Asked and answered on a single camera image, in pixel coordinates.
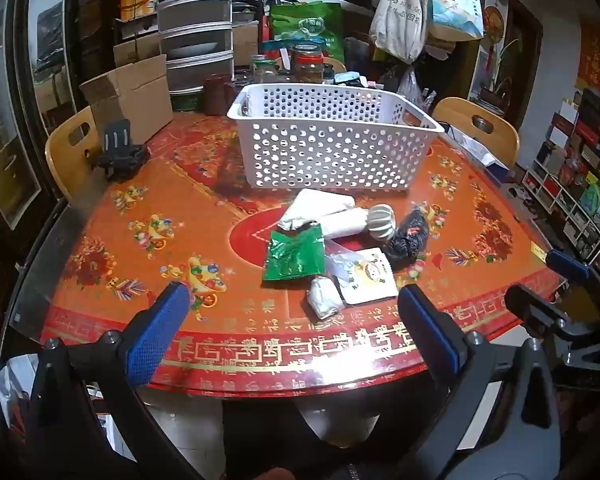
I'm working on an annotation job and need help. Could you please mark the green shopping bag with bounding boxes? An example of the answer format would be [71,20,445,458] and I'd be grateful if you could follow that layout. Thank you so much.
[269,1,347,63]

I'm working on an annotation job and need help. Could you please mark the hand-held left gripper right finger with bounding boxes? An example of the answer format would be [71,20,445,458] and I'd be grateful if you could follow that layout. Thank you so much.
[396,284,563,480]

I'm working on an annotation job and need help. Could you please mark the white pleated ball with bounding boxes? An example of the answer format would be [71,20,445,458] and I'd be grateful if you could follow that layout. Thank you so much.
[365,204,398,242]

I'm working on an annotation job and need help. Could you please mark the white cube shelf unit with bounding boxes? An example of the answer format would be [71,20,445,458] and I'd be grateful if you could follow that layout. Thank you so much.
[522,87,600,263]

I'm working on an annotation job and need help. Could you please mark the black phone stand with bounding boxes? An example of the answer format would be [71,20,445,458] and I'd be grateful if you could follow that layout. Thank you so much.
[91,119,151,182]

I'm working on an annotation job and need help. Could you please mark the white cloth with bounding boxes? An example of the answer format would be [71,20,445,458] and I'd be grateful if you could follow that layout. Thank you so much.
[320,208,373,240]
[278,188,356,232]

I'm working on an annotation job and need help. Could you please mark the blue printed tote bag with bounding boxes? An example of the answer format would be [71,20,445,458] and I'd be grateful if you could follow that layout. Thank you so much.
[425,0,485,41]

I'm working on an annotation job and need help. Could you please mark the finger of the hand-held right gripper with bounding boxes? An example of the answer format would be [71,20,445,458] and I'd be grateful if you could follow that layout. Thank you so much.
[546,249,600,296]
[504,284,581,341]

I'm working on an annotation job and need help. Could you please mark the small white packet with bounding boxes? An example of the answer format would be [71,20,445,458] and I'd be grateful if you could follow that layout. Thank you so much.
[307,276,344,320]

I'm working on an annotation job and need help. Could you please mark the orange carton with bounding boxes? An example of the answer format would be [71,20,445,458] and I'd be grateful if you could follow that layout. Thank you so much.
[119,0,158,22]

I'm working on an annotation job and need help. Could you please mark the wall calendar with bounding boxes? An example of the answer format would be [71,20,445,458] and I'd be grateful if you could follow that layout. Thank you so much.
[472,0,511,106]

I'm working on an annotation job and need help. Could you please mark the open cardboard box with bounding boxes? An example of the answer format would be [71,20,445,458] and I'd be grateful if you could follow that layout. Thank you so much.
[79,54,174,145]

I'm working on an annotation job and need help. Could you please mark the white papers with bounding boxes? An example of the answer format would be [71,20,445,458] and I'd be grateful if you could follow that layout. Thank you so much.
[445,122,511,168]

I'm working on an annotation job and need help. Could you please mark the red wall hanging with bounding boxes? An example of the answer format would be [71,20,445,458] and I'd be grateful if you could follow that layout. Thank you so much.
[575,22,600,98]

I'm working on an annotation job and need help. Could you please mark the crinkled clear plastic bag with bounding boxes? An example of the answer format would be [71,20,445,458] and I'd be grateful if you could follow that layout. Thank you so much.
[396,66,426,108]

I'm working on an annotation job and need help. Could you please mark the white plastic bag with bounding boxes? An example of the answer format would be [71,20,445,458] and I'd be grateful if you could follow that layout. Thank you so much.
[0,354,41,426]

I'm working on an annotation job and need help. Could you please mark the white perforated plastic basket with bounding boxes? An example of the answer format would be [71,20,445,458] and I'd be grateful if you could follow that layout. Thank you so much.
[226,83,446,192]

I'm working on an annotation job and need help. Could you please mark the dark patterned sock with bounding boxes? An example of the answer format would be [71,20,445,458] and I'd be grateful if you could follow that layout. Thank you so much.
[384,205,431,266]

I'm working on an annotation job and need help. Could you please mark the grey plastic drawer tower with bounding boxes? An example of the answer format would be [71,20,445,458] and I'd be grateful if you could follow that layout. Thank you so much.
[157,0,235,98]

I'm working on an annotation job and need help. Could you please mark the pile of small packets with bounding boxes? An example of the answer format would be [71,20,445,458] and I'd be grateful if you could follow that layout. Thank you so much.
[332,71,381,92]

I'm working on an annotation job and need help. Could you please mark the white cartoon print packet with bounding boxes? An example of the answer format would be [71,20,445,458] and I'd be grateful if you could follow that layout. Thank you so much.
[337,247,398,305]

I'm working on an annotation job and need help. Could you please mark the green foil packet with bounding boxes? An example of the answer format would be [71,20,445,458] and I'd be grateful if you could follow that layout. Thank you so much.
[261,224,327,283]

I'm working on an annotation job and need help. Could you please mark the wooden chair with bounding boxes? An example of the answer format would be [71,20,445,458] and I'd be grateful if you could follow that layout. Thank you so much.
[431,97,521,168]
[45,106,106,201]

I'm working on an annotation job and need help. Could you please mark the dark glass cabinet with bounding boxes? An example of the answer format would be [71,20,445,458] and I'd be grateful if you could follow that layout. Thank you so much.
[0,0,81,261]

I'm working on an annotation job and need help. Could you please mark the brown cardboard box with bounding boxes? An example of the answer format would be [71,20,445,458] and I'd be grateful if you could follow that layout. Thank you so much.
[232,22,260,66]

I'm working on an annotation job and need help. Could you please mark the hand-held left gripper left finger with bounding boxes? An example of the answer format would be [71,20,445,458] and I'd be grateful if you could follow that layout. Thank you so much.
[27,282,206,480]

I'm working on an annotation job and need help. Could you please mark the red floral tablecloth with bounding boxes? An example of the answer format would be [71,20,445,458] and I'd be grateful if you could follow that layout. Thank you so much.
[40,110,571,396]

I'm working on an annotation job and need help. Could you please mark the dark red cup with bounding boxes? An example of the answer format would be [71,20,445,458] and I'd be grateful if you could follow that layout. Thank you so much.
[203,74,237,116]

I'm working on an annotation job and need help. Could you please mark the white canvas tote bag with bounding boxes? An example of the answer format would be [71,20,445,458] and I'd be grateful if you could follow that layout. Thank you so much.
[369,0,429,65]

